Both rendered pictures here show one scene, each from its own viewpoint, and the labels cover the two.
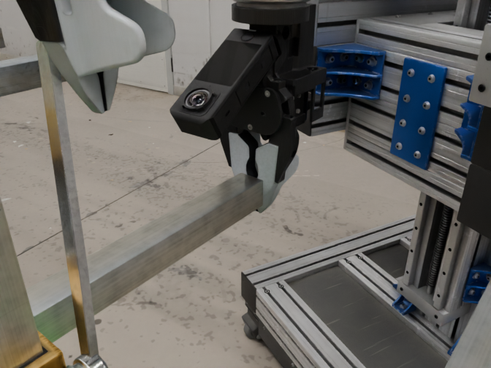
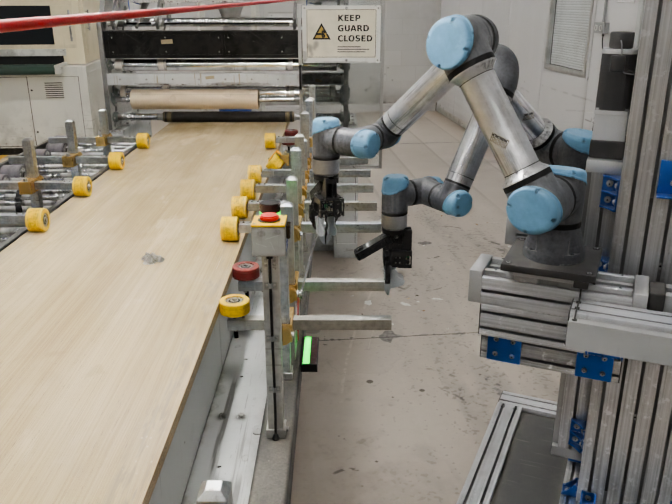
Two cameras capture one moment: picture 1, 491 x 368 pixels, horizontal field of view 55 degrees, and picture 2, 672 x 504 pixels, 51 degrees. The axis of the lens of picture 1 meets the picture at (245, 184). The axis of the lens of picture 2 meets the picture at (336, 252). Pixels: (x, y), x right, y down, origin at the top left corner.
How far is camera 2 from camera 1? 1.80 m
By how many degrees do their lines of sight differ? 47
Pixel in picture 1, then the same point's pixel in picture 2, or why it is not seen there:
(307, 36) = (407, 239)
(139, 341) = (433, 411)
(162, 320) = (457, 409)
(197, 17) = not seen: outside the picture
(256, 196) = (380, 286)
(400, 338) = (551, 469)
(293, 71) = (400, 249)
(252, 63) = (376, 243)
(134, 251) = (329, 281)
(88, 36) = (319, 229)
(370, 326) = (542, 454)
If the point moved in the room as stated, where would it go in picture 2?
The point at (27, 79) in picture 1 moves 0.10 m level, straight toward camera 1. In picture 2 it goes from (350, 229) to (336, 238)
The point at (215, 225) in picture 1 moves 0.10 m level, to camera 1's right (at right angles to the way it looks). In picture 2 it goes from (359, 287) to (381, 297)
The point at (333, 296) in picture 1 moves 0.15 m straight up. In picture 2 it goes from (544, 432) to (548, 395)
